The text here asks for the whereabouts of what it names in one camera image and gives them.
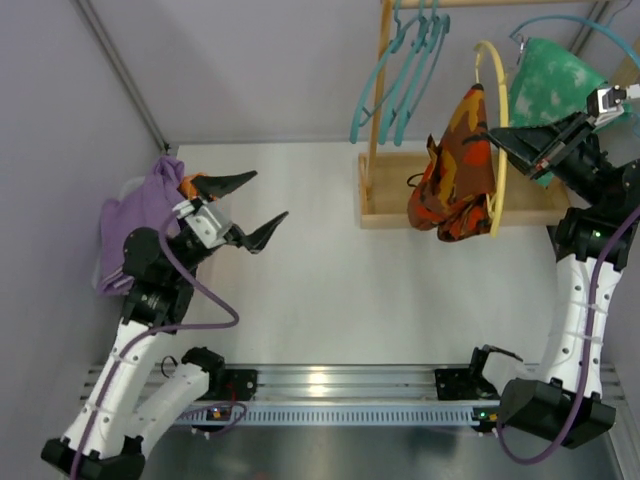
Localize green trousers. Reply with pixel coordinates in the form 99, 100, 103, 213
507, 37, 609, 189

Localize purple trousers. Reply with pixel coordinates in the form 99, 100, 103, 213
96, 155, 184, 296

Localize yellow hanger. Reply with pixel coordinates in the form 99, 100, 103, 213
474, 40, 510, 238

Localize orange camouflage trousers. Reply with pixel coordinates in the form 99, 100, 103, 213
407, 83, 496, 242

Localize blue hanger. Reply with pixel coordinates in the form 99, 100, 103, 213
509, 15, 640, 67

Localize teal hanger with trousers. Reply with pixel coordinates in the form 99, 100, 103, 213
393, 1, 451, 146

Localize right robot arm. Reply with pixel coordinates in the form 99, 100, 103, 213
479, 112, 639, 457

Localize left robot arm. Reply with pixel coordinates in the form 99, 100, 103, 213
41, 170, 287, 479

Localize empty teal hanger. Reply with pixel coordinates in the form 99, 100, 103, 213
375, 1, 432, 147
348, 1, 425, 146

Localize orange white garment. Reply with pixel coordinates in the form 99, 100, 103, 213
178, 172, 206, 200

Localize white plastic basket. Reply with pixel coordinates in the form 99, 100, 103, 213
91, 176, 144, 290

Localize wooden clothes rack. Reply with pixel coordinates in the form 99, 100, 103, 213
357, 0, 640, 231

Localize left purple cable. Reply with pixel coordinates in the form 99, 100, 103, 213
68, 203, 249, 480

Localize purple cable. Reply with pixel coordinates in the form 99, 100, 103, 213
494, 204, 640, 467
68, 203, 249, 480

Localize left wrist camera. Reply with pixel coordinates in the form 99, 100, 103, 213
172, 199, 233, 250

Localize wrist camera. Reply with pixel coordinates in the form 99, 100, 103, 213
586, 84, 639, 128
172, 199, 233, 250

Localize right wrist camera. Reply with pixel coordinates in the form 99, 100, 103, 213
586, 84, 639, 128

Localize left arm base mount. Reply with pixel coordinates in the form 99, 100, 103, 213
201, 368, 258, 402

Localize aluminium mounting rail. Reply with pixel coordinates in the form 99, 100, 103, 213
82, 363, 626, 402

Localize right aluminium frame post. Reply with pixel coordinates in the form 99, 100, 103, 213
569, 0, 621, 56

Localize grey slotted cable duct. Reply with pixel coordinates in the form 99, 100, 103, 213
175, 401, 498, 427

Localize aluminium corner frame post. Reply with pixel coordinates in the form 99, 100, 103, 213
70, 0, 171, 153

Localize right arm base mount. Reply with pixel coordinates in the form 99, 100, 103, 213
434, 368, 500, 401

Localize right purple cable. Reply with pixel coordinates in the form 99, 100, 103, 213
494, 204, 640, 467

